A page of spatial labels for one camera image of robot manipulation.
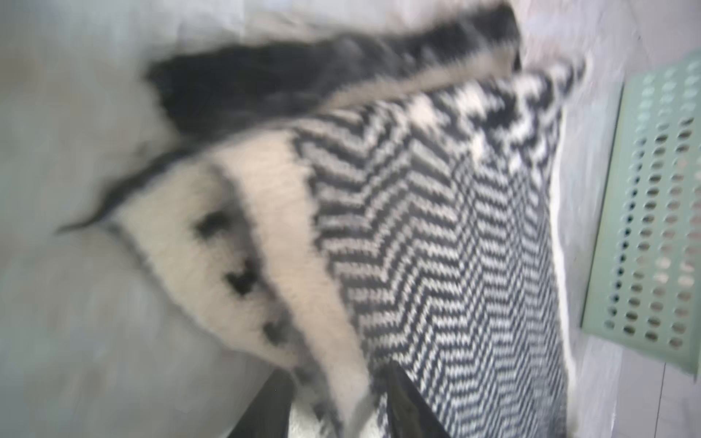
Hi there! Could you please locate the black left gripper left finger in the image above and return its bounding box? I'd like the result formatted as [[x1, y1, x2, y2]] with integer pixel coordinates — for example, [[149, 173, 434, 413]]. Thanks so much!
[[228, 370, 295, 438]]

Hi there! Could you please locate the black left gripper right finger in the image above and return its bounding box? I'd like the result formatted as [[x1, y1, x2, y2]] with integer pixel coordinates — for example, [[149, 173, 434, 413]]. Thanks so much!
[[383, 361, 449, 438]]

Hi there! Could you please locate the black white houndstooth scarf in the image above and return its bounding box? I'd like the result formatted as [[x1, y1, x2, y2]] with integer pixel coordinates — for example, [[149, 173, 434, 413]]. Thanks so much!
[[69, 1, 586, 437]]

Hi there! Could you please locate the mint green plastic basket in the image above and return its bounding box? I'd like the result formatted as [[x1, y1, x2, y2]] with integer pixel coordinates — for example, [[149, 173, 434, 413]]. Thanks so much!
[[582, 52, 700, 376]]

